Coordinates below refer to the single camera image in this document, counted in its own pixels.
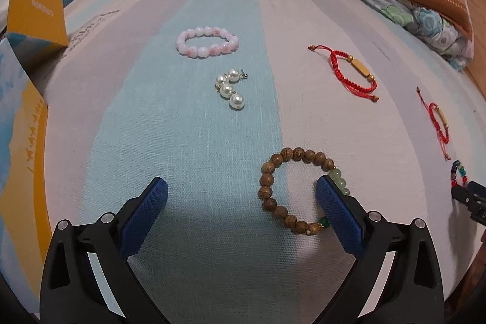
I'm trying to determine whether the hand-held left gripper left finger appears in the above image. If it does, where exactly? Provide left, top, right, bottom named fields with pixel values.
left=39, top=177, right=169, bottom=324

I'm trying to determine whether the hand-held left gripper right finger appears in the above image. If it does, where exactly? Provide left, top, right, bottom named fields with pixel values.
left=315, top=174, right=445, bottom=324

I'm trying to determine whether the multicoloured bead bracelet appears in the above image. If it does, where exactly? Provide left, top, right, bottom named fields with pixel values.
left=450, top=160, right=469, bottom=190

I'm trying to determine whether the brown wooden bead bracelet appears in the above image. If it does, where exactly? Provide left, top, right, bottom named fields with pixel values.
left=258, top=146, right=348, bottom=237

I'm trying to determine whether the large red cord bracelet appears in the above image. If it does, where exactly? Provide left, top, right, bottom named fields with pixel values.
left=308, top=44, right=380, bottom=104

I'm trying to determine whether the pink bead bracelet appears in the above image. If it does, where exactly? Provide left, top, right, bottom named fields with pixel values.
left=176, top=26, right=240, bottom=59

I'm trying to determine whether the yellow and blue cardboard box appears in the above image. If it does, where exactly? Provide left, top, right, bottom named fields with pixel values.
left=0, top=0, right=69, bottom=313

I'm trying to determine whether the striped bed sheet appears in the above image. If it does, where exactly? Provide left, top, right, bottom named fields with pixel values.
left=40, top=0, right=486, bottom=324

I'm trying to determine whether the double pearl earring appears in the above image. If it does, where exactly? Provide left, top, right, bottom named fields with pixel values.
left=215, top=68, right=256, bottom=87
left=220, top=83, right=245, bottom=111

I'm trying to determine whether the floral quilt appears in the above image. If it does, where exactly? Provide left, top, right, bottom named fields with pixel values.
left=353, top=0, right=475, bottom=72

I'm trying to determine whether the small red cord bracelet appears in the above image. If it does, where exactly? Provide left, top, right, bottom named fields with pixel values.
left=416, top=87, right=452, bottom=161

